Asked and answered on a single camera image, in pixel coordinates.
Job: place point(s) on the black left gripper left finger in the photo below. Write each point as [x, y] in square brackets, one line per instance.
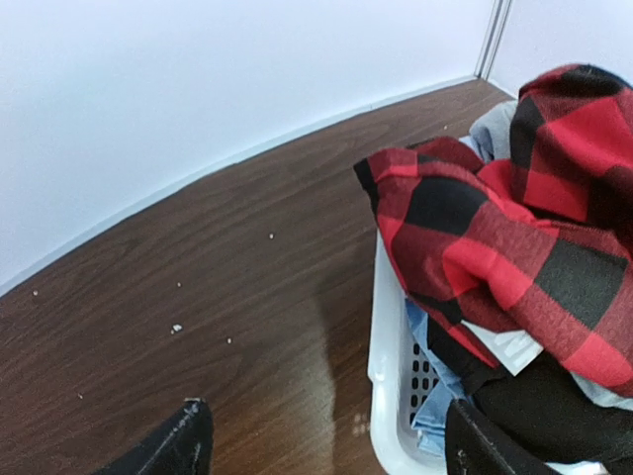
[182, 444]

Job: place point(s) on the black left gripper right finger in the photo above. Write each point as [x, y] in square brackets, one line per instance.
[476, 446]

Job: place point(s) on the red black plaid shirt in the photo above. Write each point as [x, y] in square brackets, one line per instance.
[539, 242]

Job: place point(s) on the light blue shirt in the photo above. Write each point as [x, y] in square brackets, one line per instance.
[429, 420]

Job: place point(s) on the white plastic laundry basket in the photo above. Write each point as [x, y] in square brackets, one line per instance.
[401, 375]

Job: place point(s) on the grey shirt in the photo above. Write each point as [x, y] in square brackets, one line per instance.
[491, 132]

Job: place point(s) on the aluminium corner post right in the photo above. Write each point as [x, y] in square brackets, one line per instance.
[492, 38]

